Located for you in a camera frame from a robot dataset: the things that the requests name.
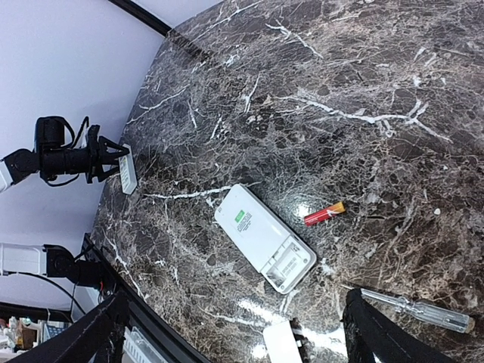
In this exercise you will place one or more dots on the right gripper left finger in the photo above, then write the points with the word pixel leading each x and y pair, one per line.
pixel 98 336

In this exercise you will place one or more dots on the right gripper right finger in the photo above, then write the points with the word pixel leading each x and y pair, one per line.
pixel 371 336

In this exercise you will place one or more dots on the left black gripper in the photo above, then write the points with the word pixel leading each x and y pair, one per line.
pixel 106 151

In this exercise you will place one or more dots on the clear pen screwdriver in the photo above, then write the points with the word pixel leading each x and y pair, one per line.
pixel 422 311

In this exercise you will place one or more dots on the white battery cover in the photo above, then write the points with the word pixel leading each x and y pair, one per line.
pixel 281 343

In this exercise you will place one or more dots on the white remote green buttons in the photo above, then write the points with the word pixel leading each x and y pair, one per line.
pixel 269 245

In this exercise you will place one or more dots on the red yellow battery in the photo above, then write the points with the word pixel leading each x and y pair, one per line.
pixel 324 214

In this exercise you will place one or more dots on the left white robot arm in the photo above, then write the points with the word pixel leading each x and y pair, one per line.
pixel 49 194

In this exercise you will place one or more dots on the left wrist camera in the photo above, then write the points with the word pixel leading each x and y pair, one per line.
pixel 81 138

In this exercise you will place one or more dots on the white slotted cable duct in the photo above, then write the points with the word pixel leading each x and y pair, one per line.
pixel 138 349

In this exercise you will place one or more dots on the black front table rail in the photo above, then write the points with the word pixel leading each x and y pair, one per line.
pixel 158 333

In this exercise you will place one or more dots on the left black frame post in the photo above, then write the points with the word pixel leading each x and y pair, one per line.
pixel 143 15

